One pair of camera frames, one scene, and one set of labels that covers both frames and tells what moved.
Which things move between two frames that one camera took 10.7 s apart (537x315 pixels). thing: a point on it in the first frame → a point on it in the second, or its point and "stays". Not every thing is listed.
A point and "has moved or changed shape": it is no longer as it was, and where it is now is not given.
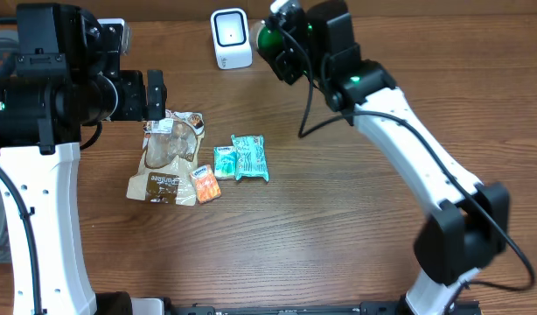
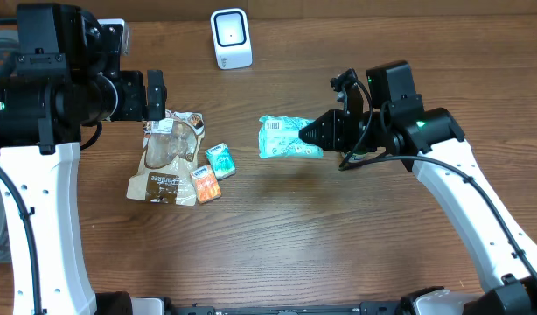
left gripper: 131,95 stays
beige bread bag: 170,159 stays
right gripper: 287,68 → 332,122
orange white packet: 206,184 stays
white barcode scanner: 231,32 stays
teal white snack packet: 250,157 → 279,138
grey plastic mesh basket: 3,46 stays
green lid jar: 269,40 → 358,156
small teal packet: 225,162 has moved or changed shape
